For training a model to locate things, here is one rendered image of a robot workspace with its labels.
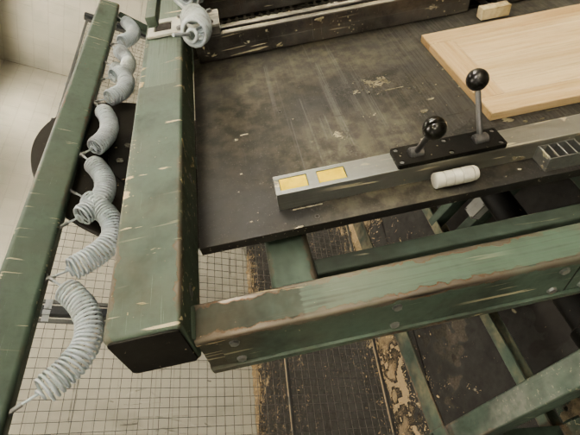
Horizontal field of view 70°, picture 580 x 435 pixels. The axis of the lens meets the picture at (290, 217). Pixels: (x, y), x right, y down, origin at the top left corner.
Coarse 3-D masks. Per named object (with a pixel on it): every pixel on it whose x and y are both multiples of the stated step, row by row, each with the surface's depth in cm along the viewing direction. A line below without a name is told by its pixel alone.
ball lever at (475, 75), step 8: (472, 72) 70; (480, 72) 70; (488, 72) 70; (472, 80) 70; (480, 80) 70; (488, 80) 70; (472, 88) 71; (480, 88) 71; (480, 96) 72; (480, 104) 72; (480, 112) 73; (480, 120) 73; (480, 128) 73; (472, 136) 74; (480, 136) 74; (488, 136) 74
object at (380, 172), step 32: (512, 128) 77; (544, 128) 76; (576, 128) 75; (384, 160) 75; (448, 160) 74; (480, 160) 75; (512, 160) 76; (288, 192) 73; (320, 192) 74; (352, 192) 75
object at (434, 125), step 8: (432, 120) 63; (440, 120) 62; (424, 128) 63; (432, 128) 62; (440, 128) 62; (424, 136) 68; (432, 136) 63; (440, 136) 63; (424, 144) 69; (408, 152) 74; (416, 152) 73; (424, 152) 73
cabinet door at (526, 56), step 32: (448, 32) 108; (480, 32) 106; (512, 32) 105; (544, 32) 103; (576, 32) 101; (448, 64) 98; (480, 64) 97; (512, 64) 95; (544, 64) 94; (576, 64) 92; (512, 96) 87; (544, 96) 86; (576, 96) 85
